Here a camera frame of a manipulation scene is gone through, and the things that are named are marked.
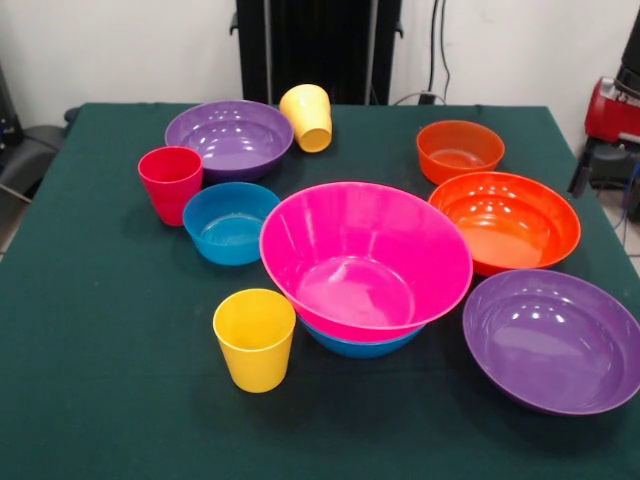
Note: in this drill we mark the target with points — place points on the large orange plastic bowl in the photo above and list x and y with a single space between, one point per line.
510 230

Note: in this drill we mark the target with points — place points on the black padded equipment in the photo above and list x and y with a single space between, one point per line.
35 150

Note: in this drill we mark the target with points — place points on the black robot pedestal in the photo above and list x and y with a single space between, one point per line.
320 50

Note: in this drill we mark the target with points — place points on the black round knob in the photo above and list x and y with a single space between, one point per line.
71 115

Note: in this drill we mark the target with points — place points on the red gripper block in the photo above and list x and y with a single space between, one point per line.
612 117

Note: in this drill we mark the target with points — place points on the dark device box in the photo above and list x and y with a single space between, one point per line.
7 125

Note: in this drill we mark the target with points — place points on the small blue plastic bowl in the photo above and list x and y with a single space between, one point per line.
225 235

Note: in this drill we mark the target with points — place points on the yellow plastic cup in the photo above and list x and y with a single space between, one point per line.
315 140
305 105
255 355

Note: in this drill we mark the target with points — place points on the black equipment base with knob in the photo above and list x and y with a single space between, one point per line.
612 165

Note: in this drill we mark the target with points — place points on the pink plastic bowl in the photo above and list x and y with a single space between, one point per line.
360 265

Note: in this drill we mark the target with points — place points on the red plastic cup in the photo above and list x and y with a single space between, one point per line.
167 185

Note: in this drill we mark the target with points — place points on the purple plastic bowl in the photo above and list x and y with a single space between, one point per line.
545 350
225 145

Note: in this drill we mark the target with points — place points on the large blue plastic bowl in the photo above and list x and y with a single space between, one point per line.
360 349

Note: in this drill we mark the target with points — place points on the dark green tablecloth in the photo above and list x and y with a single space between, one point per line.
350 435

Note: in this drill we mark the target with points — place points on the small orange plastic bowl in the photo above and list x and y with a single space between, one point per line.
457 150

